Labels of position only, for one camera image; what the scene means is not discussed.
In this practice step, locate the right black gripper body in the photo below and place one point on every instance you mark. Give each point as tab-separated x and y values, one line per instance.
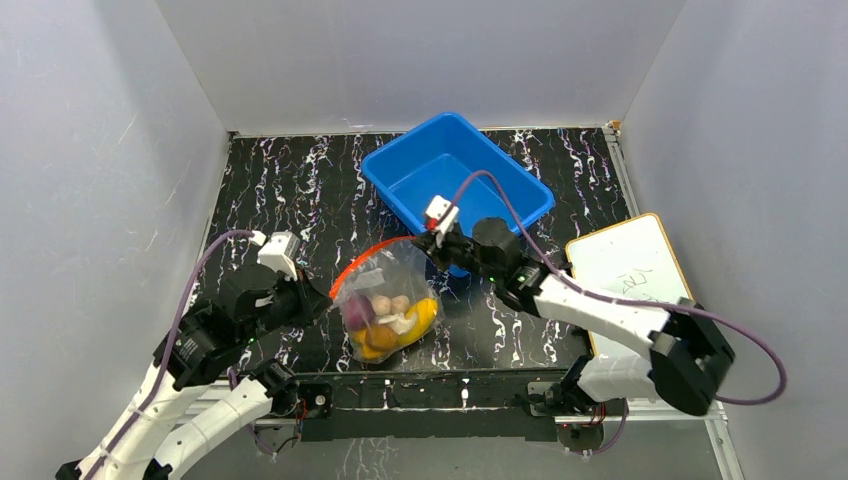
436	244

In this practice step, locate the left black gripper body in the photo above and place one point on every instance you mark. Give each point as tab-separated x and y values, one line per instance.
283	311

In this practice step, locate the purple onion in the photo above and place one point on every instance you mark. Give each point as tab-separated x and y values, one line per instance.
357	312

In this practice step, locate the clear zip top bag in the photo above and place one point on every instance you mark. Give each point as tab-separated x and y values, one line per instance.
390	268

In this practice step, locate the yellow mango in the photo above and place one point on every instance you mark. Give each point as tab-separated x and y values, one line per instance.
428	310

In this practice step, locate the orange bell pepper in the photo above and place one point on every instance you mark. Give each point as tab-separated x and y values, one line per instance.
362	350

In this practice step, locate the brown potato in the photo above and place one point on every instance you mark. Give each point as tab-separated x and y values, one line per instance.
381	337

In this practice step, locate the white mushroom piece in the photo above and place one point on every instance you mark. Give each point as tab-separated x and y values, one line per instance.
400	323

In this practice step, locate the blue plastic bin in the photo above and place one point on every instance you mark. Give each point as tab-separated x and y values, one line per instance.
448	156

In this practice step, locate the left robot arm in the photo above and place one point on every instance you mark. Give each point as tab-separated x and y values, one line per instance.
147	442

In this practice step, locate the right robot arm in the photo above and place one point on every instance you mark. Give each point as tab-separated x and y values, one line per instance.
678	355

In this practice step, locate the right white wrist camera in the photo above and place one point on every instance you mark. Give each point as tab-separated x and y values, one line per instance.
440	217

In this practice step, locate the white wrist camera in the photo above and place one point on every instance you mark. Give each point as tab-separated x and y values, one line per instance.
440	217
278	251

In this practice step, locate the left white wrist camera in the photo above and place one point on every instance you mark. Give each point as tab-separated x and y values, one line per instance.
278	251

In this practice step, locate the white board wooden frame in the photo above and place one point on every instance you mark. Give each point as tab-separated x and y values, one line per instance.
633	258

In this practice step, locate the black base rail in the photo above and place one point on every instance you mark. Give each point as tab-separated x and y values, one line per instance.
523	403

